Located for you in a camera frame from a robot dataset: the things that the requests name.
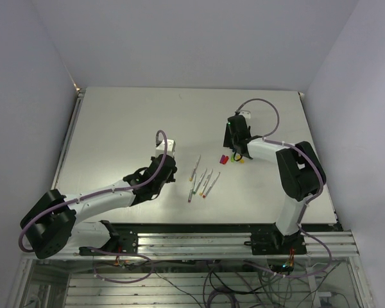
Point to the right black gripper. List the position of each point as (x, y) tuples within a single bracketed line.
[(228, 142)]

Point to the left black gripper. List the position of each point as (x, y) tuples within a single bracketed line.
[(171, 177)]

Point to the orange marker pen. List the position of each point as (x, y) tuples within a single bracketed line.
[(195, 168)]

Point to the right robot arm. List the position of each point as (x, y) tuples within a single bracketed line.
[(301, 174)]

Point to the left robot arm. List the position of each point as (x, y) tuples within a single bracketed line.
[(58, 220)]

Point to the red pen cap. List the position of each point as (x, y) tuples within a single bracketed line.
[(225, 159)]

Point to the purple marker pen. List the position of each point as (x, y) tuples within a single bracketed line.
[(191, 191)]

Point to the green marker pen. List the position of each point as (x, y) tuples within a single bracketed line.
[(201, 178)]

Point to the yellow marker pen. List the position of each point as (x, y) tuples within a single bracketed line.
[(206, 182)]

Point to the red marker pen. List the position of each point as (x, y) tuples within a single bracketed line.
[(206, 193)]

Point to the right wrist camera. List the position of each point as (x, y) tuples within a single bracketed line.
[(245, 113)]

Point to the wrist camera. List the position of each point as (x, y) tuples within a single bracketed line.
[(245, 113), (165, 147)]

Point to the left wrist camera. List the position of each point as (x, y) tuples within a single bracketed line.
[(165, 147)]

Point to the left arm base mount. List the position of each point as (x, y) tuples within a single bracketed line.
[(104, 238)]

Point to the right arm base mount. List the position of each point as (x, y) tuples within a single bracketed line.
[(267, 240)]

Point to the aluminium frame rail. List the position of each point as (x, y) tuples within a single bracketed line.
[(196, 246)]

